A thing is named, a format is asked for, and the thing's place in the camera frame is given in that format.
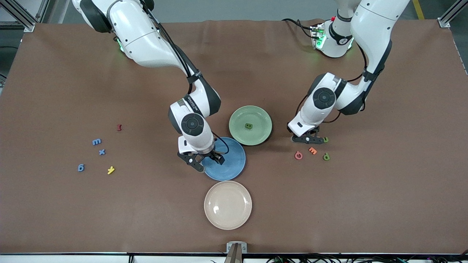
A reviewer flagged blue plate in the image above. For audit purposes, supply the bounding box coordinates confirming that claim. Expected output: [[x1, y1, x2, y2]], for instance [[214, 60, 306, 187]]
[[202, 137, 246, 181]]

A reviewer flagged green plate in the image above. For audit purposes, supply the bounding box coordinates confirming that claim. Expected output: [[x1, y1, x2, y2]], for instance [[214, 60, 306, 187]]
[[229, 106, 273, 146]]

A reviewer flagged beige plate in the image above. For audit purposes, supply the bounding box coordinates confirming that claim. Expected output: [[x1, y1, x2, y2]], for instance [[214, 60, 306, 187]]
[[204, 180, 253, 230]]

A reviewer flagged brown table cover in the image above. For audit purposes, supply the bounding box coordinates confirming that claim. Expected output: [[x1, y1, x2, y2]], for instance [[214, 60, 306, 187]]
[[0, 19, 468, 254]]

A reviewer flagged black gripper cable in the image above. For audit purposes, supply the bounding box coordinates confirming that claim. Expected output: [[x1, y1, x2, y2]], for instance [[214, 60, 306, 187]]
[[144, 0, 230, 157], [294, 44, 370, 125]]

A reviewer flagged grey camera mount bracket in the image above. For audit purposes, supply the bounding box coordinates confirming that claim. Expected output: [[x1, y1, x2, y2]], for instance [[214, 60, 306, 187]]
[[226, 241, 248, 263]]

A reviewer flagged black base cable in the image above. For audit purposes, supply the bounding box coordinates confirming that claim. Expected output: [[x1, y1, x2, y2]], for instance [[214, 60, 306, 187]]
[[282, 18, 316, 39]]

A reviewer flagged tangled black cable bundle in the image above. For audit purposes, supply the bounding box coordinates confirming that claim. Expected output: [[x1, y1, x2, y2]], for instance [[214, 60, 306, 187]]
[[265, 253, 468, 263]]

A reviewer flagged aluminium frame post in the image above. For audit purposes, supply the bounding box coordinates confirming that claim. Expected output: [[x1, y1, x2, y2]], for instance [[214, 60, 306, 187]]
[[438, 0, 468, 28], [0, 0, 37, 33]]

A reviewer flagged white table edge rail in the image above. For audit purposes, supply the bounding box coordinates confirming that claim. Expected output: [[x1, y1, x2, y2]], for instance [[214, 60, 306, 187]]
[[0, 253, 468, 263]]

